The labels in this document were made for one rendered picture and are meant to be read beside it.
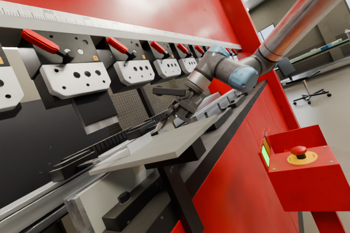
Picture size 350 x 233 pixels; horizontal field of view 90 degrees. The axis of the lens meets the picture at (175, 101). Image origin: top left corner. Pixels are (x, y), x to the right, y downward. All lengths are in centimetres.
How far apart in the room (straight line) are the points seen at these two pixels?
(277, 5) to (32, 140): 924
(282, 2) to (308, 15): 886
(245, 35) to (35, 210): 239
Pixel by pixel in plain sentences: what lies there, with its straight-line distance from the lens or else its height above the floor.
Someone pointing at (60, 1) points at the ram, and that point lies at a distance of 62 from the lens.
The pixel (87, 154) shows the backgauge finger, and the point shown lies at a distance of 70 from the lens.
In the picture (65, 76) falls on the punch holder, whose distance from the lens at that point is 48.
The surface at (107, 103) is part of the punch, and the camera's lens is 54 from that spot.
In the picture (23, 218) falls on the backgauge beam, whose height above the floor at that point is 95.
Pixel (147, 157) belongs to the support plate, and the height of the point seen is 100.
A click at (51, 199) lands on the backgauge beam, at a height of 95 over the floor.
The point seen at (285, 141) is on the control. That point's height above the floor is 78.
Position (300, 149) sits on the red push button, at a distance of 60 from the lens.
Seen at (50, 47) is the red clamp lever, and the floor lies 127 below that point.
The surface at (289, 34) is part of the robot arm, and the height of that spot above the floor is 110.
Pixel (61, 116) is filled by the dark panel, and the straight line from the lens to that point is 104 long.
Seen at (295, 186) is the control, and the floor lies 73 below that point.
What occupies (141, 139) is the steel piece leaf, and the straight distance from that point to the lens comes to 43.
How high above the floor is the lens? 106
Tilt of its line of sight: level
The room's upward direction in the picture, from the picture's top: 24 degrees counter-clockwise
